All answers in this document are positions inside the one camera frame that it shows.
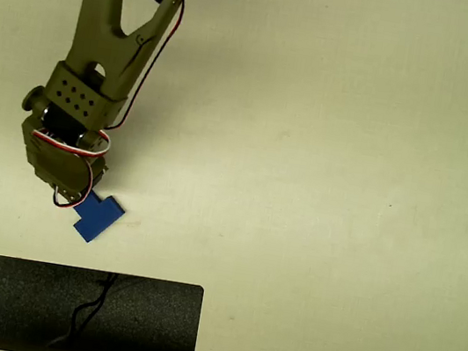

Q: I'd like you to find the blue T-shaped block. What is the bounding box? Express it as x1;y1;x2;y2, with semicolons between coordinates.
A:
67;186;128;249

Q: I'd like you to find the red white gripper servo cable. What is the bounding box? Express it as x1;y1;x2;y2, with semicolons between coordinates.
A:
51;155;98;213

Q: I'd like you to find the red white wrist servo cable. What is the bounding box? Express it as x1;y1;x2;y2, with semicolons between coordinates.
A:
30;120;114;165

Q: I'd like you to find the red black forearm cable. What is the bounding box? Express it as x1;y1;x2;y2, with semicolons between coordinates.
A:
104;0;187;140

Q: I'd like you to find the black cable under table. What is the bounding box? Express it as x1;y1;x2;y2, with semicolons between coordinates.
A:
46;264;120;351

